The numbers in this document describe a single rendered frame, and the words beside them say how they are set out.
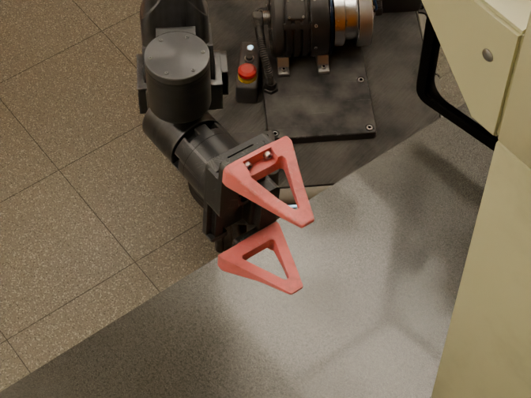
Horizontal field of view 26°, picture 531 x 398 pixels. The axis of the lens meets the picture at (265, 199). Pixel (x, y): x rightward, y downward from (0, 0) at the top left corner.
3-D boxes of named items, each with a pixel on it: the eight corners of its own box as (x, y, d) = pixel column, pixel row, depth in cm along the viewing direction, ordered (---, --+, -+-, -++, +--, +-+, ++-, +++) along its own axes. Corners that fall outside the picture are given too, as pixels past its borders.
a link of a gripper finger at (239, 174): (277, 225, 91) (209, 152, 95) (271, 277, 97) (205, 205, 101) (343, 189, 94) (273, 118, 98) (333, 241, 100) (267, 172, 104)
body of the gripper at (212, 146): (218, 175, 96) (168, 122, 100) (213, 248, 104) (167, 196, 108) (279, 144, 99) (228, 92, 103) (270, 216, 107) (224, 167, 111)
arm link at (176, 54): (226, 66, 114) (138, 71, 113) (224, -21, 104) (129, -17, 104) (234, 161, 106) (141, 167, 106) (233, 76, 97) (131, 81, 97)
